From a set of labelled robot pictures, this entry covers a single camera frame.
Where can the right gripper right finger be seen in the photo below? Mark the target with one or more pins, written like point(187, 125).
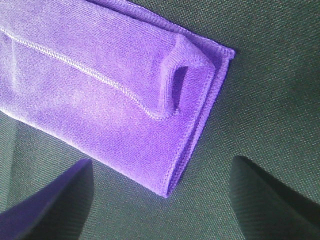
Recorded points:
point(266, 208)

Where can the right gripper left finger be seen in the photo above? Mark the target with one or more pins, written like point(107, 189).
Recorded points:
point(56, 212)

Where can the purple microfiber towel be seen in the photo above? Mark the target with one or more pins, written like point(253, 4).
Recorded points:
point(112, 79)

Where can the black fabric table cover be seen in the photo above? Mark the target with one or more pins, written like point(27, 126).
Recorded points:
point(267, 110)

